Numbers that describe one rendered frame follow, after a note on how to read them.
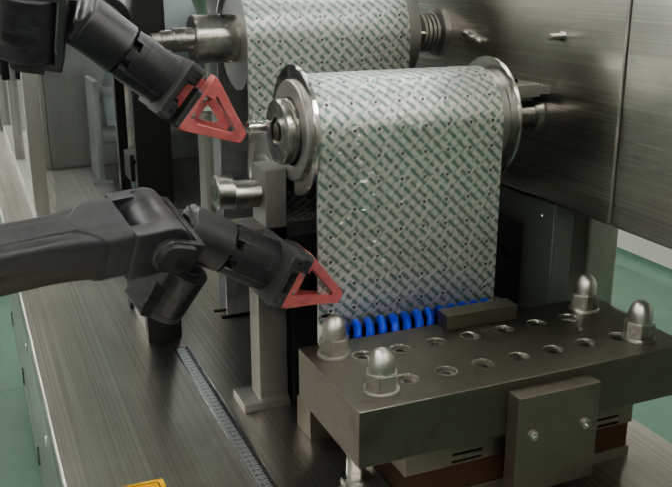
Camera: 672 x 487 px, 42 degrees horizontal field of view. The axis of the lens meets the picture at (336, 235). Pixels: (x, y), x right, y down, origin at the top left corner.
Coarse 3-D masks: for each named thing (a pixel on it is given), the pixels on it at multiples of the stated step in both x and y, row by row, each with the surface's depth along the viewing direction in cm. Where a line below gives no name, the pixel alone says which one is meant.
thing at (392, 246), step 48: (336, 192) 96; (384, 192) 99; (432, 192) 101; (480, 192) 104; (336, 240) 98; (384, 240) 101; (432, 240) 103; (480, 240) 106; (384, 288) 102; (432, 288) 105; (480, 288) 108
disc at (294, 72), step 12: (288, 72) 98; (300, 72) 95; (276, 84) 103; (300, 84) 95; (312, 96) 93; (312, 108) 93; (312, 120) 93; (312, 132) 94; (312, 144) 94; (312, 156) 94; (312, 168) 95; (288, 180) 102; (300, 180) 99; (312, 180) 96; (300, 192) 99
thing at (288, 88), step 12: (492, 72) 106; (288, 84) 97; (276, 96) 102; (288, 96) 98; (300, 96) 95; (504, 96) 103; (300, 108) 95; (504, 108) 103; (300, 120) 95; (504, 120) 103; (504, 132) 104; (504, 144) 105; (300, 156) 97; (288, 168) 101; (300, 168) 97
